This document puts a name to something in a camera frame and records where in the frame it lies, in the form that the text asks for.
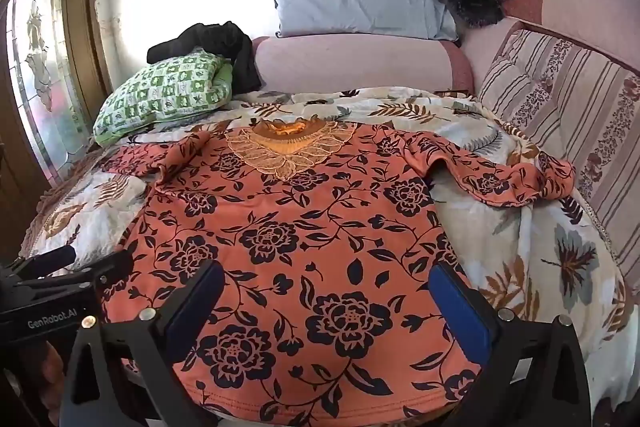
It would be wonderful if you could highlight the stained glass window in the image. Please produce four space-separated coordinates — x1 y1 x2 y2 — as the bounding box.
7 0 93 180

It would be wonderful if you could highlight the pink bolster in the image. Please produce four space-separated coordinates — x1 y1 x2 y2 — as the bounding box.
460 0 640 92
251 36 475 95

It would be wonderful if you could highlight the orange floral shirt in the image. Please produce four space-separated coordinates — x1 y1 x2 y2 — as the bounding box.
97 117 576 427

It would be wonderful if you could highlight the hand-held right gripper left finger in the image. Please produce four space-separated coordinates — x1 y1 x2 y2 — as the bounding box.
59 259 227 427

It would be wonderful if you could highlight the striped floral cushion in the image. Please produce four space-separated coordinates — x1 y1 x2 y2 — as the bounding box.
477 21 640 288

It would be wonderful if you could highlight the wooden window frame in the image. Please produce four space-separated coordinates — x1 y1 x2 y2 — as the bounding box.
60 0 113 108

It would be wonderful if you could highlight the green patterned pillow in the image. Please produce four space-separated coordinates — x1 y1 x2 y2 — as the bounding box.
93 48 235 146

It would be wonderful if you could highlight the leaf print blanket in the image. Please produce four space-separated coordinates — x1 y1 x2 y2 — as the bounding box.
20 87 633 427

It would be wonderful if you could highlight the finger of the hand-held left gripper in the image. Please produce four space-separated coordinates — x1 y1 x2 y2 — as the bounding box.
75 250 135 289
19 245 77 279

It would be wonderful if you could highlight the black cloth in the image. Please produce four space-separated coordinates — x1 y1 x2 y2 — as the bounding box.
146 21 262 94

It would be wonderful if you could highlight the person's left hand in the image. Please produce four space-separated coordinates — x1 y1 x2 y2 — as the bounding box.
30 341 66 403

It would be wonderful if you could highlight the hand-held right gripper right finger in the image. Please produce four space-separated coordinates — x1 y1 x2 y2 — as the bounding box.
428 261 593 427

